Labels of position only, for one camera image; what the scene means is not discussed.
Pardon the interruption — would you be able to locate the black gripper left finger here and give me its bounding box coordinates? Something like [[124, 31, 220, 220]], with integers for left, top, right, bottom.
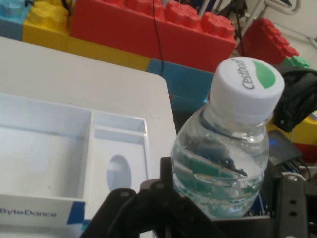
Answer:
[[81, 156, 216, 238]]

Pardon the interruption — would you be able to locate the black cloth bag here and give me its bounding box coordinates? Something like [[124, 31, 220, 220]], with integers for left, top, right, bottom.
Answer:
[[272, 68, 317, 133]]

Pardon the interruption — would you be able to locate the dark grey device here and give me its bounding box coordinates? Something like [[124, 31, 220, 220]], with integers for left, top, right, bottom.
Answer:
[[268, 130, 304, 166]]

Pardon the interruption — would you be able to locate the yellow plastic block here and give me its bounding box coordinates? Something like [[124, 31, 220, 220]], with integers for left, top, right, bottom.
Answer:
[[268, 111, 317, 146]]

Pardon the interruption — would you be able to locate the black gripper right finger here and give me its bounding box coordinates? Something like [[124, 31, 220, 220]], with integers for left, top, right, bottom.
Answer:
[[260, 166, 317, 238]]

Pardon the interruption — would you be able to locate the large yellow building brick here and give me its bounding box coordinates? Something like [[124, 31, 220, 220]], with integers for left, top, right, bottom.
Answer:
[[22, 24, 151, 73]]

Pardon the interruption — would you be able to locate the thin black hanging cable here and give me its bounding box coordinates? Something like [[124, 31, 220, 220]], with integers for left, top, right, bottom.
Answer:
[[151, 0, 165, 75]]

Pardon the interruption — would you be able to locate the large red building brick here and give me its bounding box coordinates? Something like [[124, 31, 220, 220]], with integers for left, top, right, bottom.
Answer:
[[70, 0, 237, 74]]

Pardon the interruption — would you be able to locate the translucent blue building brick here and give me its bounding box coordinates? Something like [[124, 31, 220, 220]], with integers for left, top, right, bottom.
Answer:
[[0, 0, 33, 24]]

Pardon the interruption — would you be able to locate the green building brick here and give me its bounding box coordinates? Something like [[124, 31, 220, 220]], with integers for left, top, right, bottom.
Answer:
[[283, 55, 312, 69]]

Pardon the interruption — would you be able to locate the red plastic block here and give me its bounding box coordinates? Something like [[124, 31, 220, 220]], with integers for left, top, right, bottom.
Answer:
[[293, 142, 317, 163]]

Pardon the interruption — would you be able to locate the studded yellow building brick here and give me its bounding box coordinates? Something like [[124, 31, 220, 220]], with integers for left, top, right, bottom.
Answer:
[[23, 0, 72, 38]]

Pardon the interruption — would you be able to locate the blue box base white insert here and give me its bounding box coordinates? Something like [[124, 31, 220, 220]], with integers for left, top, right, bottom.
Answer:
[[90, 110, 150, 193]]

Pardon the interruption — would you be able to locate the clear water bottle green label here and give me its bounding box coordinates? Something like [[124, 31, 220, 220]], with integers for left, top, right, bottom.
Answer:
[[170, 56, 285, 220]]

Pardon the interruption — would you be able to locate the opaque blue building brick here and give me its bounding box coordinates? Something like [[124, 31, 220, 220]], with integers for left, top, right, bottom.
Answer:
[[147, 58, 216, 114]]

